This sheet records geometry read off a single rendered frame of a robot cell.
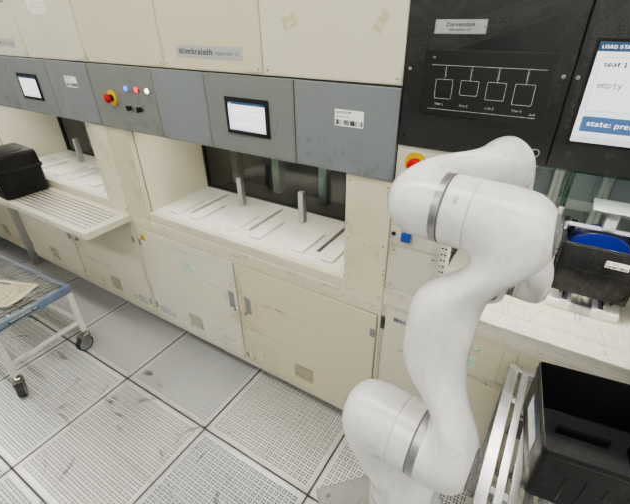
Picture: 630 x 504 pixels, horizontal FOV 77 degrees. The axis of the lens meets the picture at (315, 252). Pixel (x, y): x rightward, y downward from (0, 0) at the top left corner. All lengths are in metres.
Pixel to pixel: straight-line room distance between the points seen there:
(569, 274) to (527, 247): 1.00
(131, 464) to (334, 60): 1.88
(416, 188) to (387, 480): 0.52
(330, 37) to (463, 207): 0.87
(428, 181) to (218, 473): 1.73
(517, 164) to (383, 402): 0.43
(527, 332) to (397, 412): 0.81
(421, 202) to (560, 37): 0.66
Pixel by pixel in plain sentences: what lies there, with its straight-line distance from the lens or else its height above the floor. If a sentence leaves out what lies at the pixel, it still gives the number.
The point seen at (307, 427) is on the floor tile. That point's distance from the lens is 2.13.
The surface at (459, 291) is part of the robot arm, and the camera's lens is 0.56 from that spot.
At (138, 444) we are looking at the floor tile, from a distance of 2.25.
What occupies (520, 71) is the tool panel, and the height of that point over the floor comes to 1.61.
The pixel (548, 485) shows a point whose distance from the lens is 1.17.
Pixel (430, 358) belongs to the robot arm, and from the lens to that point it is 0.62.
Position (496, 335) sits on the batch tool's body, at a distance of 1.45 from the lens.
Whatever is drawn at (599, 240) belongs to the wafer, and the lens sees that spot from 1.58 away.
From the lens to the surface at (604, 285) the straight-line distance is 1.54.
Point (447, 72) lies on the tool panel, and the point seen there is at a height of 1.60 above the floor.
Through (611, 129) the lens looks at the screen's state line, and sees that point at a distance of 1.16.
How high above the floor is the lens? 1.75
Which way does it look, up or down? 31 degrees down
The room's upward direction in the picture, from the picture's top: 1 degrees counter-clockwise
